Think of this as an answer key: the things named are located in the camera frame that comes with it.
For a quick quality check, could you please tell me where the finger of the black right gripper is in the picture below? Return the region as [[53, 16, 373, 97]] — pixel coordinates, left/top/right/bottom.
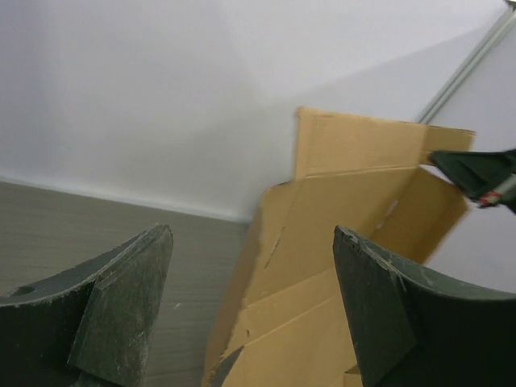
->
[[430, 149, 515, 210]]

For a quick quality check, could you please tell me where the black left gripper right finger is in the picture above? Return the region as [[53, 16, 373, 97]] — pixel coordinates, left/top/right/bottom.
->
[[333, 227, 515, 386]]

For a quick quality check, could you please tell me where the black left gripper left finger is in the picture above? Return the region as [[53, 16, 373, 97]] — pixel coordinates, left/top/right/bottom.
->
[[1, 225, 173, 386]]

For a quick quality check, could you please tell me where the spare cardboard sheet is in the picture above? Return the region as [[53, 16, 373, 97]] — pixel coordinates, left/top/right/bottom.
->
[[202, 107, 474, 386]]

